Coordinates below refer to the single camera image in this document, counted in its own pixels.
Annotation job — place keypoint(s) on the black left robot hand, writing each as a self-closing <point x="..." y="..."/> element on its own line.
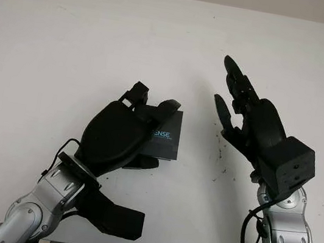
<point x="114" y="132"/>

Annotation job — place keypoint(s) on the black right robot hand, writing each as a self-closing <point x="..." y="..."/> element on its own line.
<point x="256" y="127"/>

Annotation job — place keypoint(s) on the black RealSense box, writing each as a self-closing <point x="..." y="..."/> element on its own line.
<point x="165" y="140"/>

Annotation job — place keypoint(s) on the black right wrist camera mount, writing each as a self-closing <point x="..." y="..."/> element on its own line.
<point x="290" y="166"/>

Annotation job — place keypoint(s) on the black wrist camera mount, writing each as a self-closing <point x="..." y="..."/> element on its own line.
<point x="110" y="212"/>
<point x="290" y="166"/>

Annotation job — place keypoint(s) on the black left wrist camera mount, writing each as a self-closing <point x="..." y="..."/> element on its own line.
<point x="110" y="212"/>

